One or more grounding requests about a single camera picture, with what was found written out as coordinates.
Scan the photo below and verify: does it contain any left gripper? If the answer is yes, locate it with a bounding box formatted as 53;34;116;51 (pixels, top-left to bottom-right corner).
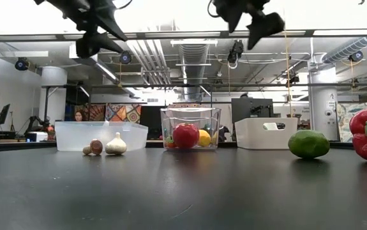
34;0;128;59

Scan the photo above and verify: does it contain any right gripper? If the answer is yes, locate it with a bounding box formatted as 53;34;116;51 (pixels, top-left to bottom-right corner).
213;0;285;51

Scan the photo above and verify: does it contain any brown toy mushroom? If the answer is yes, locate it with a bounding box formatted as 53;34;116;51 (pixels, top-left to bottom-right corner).
82;139;104;157

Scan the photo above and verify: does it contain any white toy garlic bulb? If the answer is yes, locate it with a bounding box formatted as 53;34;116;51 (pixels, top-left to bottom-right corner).
105;132;128;157

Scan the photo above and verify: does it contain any yellow toy lemon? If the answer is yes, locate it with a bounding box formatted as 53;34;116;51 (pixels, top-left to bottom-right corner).
197;129;212;148

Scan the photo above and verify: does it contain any red toy apple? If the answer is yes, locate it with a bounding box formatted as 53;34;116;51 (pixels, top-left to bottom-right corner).
172;123;200;150

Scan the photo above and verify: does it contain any green toy lime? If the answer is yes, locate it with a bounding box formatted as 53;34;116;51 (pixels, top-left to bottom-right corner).
287;129;331;160

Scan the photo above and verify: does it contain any black round ceiling reel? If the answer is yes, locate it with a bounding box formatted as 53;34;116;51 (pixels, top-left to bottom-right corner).
119;50;133;65
348;50;364;63
14;57;30;72

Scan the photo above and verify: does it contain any black hanging ceiling device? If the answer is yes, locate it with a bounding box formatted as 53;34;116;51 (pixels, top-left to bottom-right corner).
227;40;244;70

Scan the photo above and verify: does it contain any plain white column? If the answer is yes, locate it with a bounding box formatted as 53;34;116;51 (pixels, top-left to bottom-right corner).
39;66;68;122

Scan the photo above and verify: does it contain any large black monitor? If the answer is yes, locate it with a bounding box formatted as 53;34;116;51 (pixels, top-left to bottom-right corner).
230;98;274;124

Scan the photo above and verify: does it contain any frosted translucent plastic bin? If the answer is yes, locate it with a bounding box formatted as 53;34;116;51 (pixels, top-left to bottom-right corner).
54;121;149;152

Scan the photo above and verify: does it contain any clear plastic bin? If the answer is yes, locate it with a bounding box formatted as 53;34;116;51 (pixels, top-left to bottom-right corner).
160;107;221;151

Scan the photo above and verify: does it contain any white column with signs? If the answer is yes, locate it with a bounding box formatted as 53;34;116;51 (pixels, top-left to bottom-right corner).
309;66;340;142

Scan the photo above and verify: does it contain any small white box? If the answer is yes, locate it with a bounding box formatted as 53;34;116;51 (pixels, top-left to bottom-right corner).
26;131;49;142

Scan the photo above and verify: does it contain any small black tilted monitor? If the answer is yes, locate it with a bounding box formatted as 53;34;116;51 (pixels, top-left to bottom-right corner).
0;103;11;125

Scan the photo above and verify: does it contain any grey overhead frame beam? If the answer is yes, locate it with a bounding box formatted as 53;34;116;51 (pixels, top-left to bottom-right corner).
0;29;367;42

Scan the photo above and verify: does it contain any silver ribbed ceiling duct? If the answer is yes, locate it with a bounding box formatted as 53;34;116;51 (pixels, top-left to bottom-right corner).
178;43;210;102

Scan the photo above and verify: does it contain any colourful patterned wall hanging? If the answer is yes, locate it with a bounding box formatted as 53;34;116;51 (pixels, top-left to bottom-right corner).
74;102;142;124

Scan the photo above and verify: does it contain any silver spiral air duct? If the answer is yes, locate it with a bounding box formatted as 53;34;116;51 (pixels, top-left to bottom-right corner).
322;35;367;64

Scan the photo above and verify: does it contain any white plastic handled bin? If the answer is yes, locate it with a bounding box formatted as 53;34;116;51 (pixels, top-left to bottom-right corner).
234;117;298;150

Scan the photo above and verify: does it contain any floral leaf wall hanging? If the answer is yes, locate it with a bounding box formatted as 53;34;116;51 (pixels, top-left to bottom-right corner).
336;101;367;143

